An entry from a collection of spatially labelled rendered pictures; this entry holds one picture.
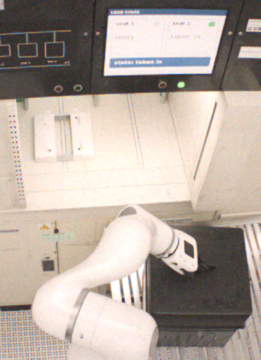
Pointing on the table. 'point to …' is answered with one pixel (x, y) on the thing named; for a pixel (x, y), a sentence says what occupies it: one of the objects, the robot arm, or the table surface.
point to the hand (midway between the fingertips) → (199, 264)
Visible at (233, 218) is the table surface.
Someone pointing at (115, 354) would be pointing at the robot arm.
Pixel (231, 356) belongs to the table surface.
